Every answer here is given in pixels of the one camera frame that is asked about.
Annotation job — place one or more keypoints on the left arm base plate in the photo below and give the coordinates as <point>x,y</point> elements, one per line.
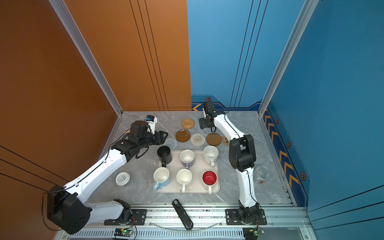
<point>132,217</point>

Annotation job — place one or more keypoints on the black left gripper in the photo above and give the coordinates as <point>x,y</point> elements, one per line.
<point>159,138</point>

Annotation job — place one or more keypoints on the white round lid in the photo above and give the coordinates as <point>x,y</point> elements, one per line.
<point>122,179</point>

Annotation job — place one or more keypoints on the aluminium front rail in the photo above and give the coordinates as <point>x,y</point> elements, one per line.
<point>204,216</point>

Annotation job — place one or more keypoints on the black handheld scanner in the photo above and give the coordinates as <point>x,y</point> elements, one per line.
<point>184,217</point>

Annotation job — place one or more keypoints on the white mug back right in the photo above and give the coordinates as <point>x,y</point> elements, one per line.
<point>210,155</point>

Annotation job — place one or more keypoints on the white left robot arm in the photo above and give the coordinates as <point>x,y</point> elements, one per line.
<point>67,206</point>

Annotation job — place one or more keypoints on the purple mug white inside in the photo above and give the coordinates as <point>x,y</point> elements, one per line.
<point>187,158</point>

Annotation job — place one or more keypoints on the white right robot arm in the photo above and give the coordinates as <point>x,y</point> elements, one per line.
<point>242,157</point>

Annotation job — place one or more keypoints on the beige serving tray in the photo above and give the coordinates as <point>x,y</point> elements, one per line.
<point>196,185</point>

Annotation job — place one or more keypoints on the green circuit board left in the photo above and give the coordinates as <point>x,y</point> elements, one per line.
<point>123,233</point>

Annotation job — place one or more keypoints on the red mug white handle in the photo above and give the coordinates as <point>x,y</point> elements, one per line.
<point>209,179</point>

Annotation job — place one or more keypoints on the cork paw print coaster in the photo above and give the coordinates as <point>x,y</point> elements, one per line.
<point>225,141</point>

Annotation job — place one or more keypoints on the clear glass cup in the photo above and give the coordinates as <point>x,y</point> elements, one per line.
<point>261,174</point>

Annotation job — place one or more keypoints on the aluminium corner post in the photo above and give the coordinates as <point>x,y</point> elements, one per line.
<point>295,36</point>
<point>74,32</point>

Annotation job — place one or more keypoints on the light blue mug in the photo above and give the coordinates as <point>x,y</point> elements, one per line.
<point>161,178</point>

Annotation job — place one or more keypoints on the white woven round coaster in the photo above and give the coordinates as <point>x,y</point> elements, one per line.
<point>198,140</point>

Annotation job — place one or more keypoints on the woven rattan round coaster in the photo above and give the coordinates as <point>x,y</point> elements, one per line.
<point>187,124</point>

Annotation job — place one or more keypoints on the white mug front middle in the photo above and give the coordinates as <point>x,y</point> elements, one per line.
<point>184,177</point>

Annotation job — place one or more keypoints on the aluminium corner post right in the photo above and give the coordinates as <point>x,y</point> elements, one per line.
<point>295,36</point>

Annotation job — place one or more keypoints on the dark brown round wooden coaster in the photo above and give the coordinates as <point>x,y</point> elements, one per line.
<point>214,139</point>

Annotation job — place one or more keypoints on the aluminium corner post left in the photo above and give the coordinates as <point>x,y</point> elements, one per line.
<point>74,32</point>

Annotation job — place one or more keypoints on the black mug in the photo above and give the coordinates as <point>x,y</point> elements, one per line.
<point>165,156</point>

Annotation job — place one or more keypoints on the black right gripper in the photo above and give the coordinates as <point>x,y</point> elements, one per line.
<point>202,123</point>

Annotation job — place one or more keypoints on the circuit board right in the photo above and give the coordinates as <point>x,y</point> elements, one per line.
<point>252,233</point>

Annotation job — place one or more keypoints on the glossy brown round coaster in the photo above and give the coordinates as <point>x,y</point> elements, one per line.
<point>183,135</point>

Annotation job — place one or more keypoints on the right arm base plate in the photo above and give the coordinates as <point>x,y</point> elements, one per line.
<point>233,218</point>

